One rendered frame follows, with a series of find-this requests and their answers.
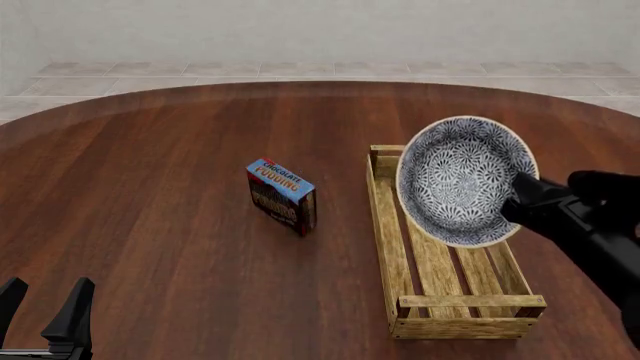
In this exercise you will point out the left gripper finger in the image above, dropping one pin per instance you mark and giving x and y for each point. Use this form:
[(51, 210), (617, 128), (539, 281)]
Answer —
[(72, 322), (11, 303)]

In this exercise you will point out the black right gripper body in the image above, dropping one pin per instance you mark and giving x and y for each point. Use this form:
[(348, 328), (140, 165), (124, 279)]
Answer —
[(582, 215)]

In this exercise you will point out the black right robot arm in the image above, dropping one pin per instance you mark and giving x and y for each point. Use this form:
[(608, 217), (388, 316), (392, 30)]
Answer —
[(620, 258)]

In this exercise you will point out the blue white patterned bowl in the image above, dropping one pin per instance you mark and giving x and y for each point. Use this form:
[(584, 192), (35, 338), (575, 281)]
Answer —
[(450, 183)]

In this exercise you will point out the wooden slat tray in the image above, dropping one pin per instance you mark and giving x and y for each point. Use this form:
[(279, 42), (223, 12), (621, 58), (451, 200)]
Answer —
[(435, 272)]

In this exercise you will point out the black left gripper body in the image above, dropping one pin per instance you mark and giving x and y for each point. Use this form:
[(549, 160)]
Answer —
[(30, 355)]

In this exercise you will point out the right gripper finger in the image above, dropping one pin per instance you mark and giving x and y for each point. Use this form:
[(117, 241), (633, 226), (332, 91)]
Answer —
[(532, 213), (537, 189)]

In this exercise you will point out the chocolate pudding box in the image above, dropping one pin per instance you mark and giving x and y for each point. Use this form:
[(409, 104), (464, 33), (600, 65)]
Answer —
[(280, 198)]

